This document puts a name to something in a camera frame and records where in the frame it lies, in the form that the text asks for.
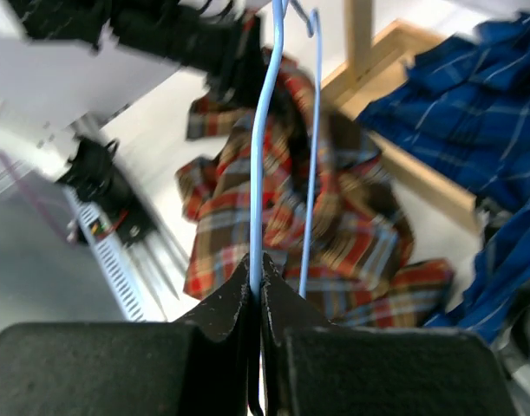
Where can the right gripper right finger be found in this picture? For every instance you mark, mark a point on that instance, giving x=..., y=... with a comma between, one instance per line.
x=314, y=367

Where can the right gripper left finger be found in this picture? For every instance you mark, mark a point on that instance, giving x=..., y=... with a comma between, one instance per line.
x=203, y=363

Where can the red brown plaid shirt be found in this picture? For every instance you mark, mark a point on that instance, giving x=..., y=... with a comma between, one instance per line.
x=323, y=179

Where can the light blue hanger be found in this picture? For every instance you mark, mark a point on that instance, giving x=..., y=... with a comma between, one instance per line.
x=313, y=25

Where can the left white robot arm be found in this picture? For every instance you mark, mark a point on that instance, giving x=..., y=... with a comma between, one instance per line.
x=62, y=59

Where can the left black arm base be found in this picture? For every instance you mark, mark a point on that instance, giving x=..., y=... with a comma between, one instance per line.
x=96, y=179

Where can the blue plaid shirt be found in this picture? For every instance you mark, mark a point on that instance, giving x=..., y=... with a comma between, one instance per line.
x=464, y=110

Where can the wooden clothes rack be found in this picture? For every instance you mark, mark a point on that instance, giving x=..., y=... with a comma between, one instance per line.
x=374, y=67

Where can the aluminium mounting rail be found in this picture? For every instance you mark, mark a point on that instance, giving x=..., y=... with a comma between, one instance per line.
x=51, y=268

